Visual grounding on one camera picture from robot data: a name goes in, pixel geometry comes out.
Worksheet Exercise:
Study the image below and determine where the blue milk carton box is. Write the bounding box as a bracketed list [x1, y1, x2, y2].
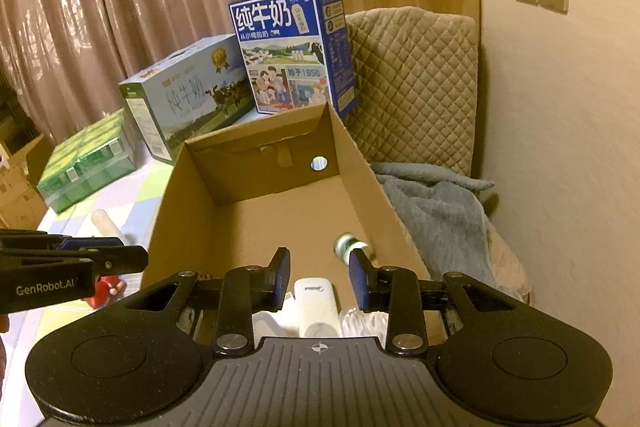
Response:
[229, 0, 356, 117]

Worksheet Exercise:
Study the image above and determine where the brown cardboard box on floor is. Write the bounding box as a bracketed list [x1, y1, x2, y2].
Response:
[0, 134, 54, 230]

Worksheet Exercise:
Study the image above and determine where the person's left hand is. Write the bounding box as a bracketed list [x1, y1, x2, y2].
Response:
[0, 313, 11, 398]

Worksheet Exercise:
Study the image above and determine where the translucent plastic cup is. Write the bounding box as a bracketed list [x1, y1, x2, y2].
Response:
[91, 209, 128, 244]

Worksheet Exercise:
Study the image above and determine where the open brown cardboard box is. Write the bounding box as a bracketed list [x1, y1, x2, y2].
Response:
[140, 102, 449, 348]

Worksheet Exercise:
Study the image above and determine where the green drink carton pack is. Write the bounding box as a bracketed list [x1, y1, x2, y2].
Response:
[37, 109, 136, 213]

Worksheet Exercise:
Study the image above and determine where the checkered tablecloth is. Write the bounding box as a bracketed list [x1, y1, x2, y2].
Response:
[0, 108, 271, 427]

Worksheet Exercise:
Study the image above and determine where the clear plastic bag of swabs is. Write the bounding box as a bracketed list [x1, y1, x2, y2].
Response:
[338, 308, 388, 343]

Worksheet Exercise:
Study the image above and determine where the black folding hand cart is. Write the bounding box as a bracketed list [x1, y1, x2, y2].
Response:
[1, 70, 38, 140]

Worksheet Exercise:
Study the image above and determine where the white remote control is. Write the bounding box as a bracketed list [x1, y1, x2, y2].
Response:
[294, 277, 341, 338]

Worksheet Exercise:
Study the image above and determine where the green white small jar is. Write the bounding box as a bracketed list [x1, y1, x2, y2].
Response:
[333, 233, 372, 265]

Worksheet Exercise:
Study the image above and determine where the grey blanket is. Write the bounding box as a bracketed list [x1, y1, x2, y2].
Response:
[371, 162, 498, 288]

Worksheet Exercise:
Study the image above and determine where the quilted beige chair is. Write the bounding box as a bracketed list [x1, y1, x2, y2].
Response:
[345, 6, 478, 176]

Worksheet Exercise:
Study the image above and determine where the beige wall switch panel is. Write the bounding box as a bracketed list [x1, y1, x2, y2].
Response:
[252, 291, 299, 345]

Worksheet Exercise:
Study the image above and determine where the green white milk carton box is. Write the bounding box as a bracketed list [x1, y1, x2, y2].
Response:
[118, 34, 255, 164]

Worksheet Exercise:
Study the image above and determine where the red pig figurine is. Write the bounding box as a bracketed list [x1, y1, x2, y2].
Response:
[84, 275, 127, 310]

